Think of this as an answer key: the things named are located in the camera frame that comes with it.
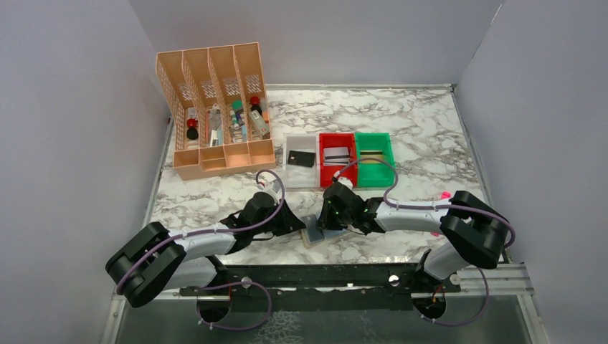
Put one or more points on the black mounting rail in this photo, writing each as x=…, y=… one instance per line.
x=315, y=287

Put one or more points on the red black stamp right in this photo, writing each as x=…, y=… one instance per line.
x=255, y=103

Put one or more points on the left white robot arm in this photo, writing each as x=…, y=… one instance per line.
x=158, y=259

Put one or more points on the red black stamp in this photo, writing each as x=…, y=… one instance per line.
x=255, y=103
x=191, y=129

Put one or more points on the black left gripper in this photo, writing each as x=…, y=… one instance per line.
x=289, y=219

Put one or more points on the red plastic bin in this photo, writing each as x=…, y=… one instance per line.
x=328, y=140

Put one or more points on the gold striped card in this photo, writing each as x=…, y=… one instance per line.
x=372, y=156

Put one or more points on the peach plastic desk organizer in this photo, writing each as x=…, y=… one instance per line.
x=203, y=83

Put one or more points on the green eraser block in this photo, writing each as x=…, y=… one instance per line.
x=237, y=105

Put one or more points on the green plastic bin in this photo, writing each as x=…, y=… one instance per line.
x=375, y=175

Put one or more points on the black chip card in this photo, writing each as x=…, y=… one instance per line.
x=301, y=158

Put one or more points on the white plastic bin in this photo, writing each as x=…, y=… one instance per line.
x=298, y=177

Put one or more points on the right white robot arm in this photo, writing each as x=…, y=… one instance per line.
x=476, y=233

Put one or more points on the dark grey card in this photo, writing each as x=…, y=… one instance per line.
x=311, y=234

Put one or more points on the red black stamp left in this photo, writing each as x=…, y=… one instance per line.
x=191, y=129

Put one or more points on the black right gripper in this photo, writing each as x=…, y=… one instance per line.
x=330, y=220

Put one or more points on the white credit card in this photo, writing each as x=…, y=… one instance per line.
x=336, y=156

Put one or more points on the grey staples box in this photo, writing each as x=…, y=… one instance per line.
x=262, y=128

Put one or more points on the green white glue stick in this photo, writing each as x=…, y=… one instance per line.
x=235, y=123

